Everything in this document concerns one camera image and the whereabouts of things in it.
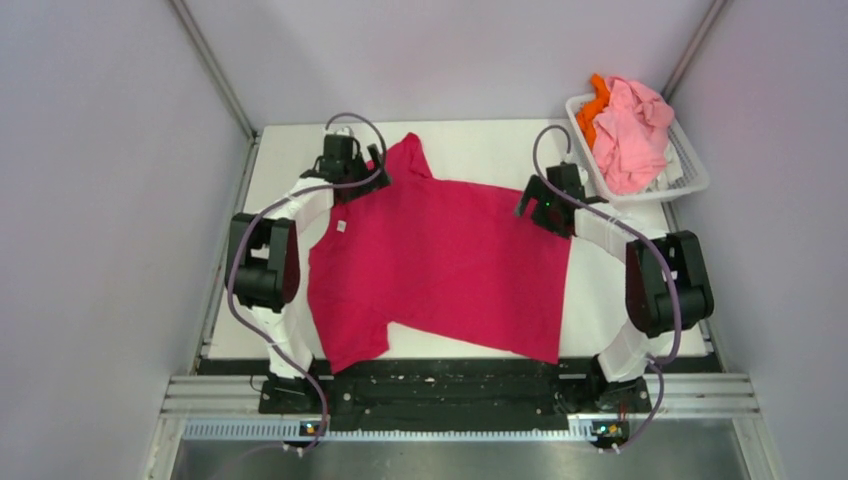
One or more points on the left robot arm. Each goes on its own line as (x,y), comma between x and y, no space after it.
(264,273)

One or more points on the orange t-shirt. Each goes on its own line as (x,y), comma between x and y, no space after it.
(589,111)

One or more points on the grey slotted cable duct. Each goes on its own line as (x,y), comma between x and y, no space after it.
(302,431)

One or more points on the magenta t-shirt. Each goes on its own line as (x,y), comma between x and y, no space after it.
(445,257)

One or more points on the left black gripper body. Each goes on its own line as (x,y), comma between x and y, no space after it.
(357,169)

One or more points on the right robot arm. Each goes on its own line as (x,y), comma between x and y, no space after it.
(667,289)

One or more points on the aluminium frame profile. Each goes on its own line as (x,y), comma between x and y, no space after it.
(211,396)

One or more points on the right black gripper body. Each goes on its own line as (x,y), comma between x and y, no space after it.
(544,215)

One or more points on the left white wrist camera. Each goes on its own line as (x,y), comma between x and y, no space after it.
(340,131)

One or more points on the white plastic basket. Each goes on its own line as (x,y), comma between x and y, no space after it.
(694,176)

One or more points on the light pink t-shirt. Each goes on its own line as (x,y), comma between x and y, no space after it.
(631,136)

